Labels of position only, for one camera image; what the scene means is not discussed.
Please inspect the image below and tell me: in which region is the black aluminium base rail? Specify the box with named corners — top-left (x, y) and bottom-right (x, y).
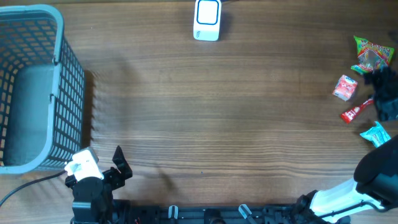
top-left (111, 203), bottom-right (351, 224)

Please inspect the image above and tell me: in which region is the grey plastic mesh basket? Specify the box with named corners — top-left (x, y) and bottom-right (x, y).
top-left (1, 4), bottom-right (86, 175)

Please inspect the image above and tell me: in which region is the black left camera cable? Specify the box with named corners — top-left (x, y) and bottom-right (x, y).
top-left (0, 169), bottom-right (68, 208)

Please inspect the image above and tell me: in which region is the Haribo gummy bag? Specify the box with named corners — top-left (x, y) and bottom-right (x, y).
top-left (351, 36), bottom-right (395, 75)

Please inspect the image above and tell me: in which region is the teal white tissue pack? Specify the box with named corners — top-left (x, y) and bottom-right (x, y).
top-left (360, 121), bottom-right (391, 147)

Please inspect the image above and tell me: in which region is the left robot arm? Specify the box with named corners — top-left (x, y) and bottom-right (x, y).
top-left (65, 146), bottom-right (132, 223)

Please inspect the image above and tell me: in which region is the red stick sachet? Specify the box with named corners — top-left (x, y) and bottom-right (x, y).
top-left (340, 98), bottom-right (374, 124)

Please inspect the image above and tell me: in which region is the white barcode scanner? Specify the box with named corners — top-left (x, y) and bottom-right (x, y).
top-left (193, 0), bottom-right (222, 42)

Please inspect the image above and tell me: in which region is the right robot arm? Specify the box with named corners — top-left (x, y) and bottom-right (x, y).
top-left (289, 67), bottom-right (397, 223)

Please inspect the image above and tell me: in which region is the small red white box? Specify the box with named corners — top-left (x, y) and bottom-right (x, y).
top-left (332, 75), bottom-right (358, 101)

